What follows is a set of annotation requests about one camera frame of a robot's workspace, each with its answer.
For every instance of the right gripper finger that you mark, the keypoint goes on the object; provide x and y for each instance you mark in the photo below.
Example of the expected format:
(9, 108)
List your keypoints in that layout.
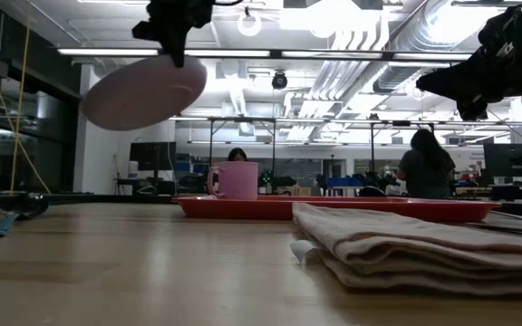
(456, 83)

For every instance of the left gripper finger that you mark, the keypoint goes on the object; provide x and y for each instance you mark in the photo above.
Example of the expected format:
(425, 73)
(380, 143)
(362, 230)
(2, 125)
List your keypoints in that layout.
(177, 54)

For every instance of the lavender round plate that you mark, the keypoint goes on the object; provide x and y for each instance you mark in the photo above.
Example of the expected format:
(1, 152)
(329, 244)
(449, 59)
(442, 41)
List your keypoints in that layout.
(138, 97)

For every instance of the pink plastic mug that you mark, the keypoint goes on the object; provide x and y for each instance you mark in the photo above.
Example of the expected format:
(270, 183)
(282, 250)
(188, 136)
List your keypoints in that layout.
(236, 181)

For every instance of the beige cloth napkin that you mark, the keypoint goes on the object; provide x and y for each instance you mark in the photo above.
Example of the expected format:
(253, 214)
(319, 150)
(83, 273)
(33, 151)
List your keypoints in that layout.
(401, 244)

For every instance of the red plastic tray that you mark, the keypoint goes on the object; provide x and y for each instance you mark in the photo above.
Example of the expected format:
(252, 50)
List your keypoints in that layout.
(279, 209)

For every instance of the rig light bar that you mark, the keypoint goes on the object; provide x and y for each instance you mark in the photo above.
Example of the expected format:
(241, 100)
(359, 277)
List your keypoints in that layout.
(243, 53)

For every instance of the black computer monitor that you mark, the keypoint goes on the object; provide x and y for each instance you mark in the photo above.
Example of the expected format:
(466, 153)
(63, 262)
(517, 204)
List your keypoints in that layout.
(152, 156)
(512, 160)

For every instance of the white container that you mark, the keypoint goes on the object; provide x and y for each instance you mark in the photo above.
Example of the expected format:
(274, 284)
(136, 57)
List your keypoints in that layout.
(133, 169)

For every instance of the blue storage bin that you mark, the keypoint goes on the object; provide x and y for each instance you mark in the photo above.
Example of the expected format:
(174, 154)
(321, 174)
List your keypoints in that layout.
(345, 182)

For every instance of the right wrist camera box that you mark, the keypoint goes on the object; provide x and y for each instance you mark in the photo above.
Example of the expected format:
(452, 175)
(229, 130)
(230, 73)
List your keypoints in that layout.
(471, 109)

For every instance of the silver ventilation duct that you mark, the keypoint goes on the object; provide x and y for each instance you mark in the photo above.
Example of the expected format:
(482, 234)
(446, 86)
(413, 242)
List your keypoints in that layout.
(424, 31)

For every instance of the black ceiling camera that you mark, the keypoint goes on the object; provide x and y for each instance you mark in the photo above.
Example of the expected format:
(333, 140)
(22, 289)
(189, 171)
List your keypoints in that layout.
(279, 80)

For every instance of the background black rig frame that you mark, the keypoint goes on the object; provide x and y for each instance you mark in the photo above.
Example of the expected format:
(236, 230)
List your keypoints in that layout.
(273, 136)

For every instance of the black aluminium table frame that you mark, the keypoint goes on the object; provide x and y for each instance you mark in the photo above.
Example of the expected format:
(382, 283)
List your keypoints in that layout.
(107, 198)

